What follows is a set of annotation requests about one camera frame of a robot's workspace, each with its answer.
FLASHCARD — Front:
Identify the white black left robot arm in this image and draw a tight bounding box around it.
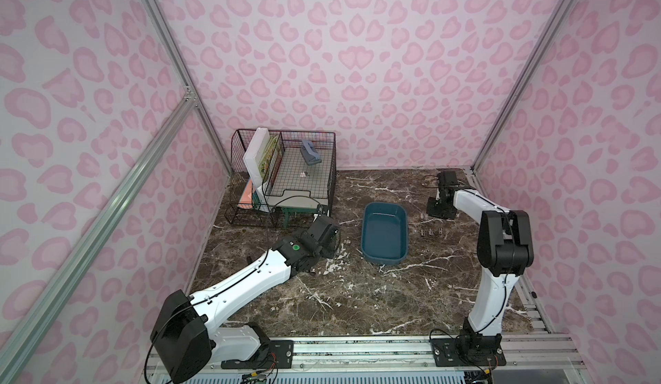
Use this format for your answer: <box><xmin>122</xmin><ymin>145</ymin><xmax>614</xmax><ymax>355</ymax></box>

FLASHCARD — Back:
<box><xmin>149</xmin><ymin>215</ymin><xmax>341</xmax><ymax>383</ymax></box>

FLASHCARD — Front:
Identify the teal plastic storage box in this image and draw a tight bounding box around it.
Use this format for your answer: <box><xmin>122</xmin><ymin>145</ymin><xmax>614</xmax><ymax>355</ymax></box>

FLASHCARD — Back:
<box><xmin>361</xmin><ymin>201</ymin><xmax>409</xmax><ymax>266</ymax></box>

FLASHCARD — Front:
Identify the grey blue tape dispenser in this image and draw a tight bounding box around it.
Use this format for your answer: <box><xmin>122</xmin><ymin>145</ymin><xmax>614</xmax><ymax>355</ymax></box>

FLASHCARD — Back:
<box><xmin>300</xmin><ymin>139</ymin><xmax>322</xmax><ymax>166</ymax></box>

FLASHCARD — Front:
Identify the colourful picture book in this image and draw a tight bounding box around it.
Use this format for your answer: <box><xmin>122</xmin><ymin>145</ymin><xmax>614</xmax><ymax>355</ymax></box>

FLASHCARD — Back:
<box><xmin>258</xmin><ymin>134</ymin><xmax>284</xmax><ymax>186</ymax></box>

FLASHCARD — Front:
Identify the black wire mesh rack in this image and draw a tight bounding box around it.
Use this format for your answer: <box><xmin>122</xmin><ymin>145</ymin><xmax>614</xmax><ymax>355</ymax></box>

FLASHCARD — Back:
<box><xmin>223</xmin><ymin>127</ymin><xmax>337</xmax><ymax>229</ymax></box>

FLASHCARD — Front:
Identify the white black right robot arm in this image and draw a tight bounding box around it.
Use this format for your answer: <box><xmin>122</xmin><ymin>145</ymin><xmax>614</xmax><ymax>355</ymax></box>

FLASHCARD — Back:
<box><xmin>427</xmin><ymin>170</ymin><xmax>534</xmax><ymax>363</ymax></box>

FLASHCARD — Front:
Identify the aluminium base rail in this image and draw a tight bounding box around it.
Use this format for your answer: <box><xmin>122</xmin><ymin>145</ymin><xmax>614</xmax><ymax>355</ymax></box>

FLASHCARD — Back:
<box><xmin>191</xmin><ymin>332</ymin><xmax>592</xmax><ymax>383</ymax></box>

